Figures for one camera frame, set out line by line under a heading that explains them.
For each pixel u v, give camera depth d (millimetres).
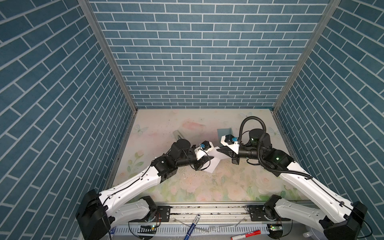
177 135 1027
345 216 386
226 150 606
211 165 708
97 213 382
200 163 619
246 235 679
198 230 702
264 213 680
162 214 734
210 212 754
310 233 631
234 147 577
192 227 692
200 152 583
